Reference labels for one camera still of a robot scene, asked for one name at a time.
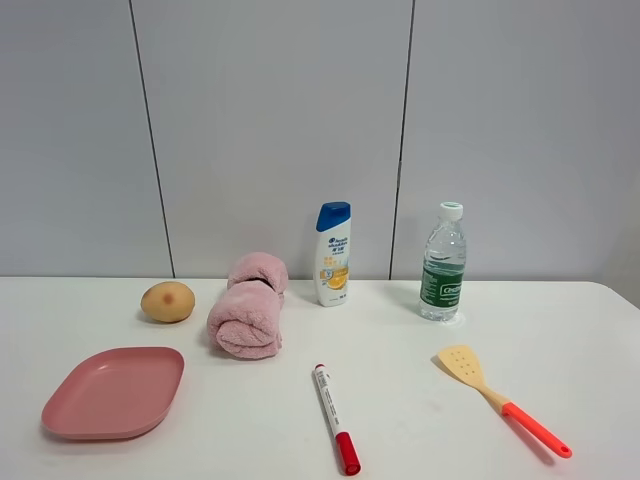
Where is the yellow-brown potato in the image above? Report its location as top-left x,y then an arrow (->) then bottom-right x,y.
140,281 -> 196,323

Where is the white and blue shampoo bottle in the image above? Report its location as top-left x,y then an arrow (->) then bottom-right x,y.
313,202 -> 352,307

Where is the rolled pink towel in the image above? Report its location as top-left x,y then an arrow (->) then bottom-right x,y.
207,252 -> 289,360

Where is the clear water bottle green label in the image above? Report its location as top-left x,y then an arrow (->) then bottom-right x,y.
419,202 -> 467,322

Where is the wooden spatula red handle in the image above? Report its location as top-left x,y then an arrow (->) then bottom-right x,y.
437,345 -> 573,459

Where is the red and white marker pen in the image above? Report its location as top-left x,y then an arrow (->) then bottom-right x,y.
313,364 -> 361,476

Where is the pink plastic plate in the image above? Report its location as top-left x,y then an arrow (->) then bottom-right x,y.
41,346 -> 185,441

